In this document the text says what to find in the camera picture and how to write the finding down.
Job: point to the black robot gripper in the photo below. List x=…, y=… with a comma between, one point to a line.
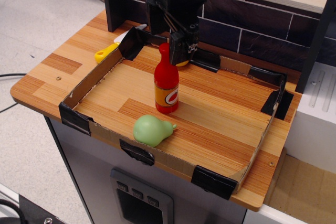
x=180, y=18

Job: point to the red hot sauce bottle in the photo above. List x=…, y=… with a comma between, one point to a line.
x=166, y=81

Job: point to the cardboard fence with black tape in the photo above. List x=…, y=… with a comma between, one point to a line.
x=231, y=122

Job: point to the yellow toy potato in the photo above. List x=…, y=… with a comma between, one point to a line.
x=182, y=63

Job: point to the green toy pear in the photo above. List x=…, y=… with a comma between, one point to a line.
x=152, y=131

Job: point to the black equipment bottom left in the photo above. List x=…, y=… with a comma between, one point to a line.
x=25, y=211

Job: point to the yellow handled toy knife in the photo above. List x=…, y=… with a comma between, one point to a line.
x=102, y=54

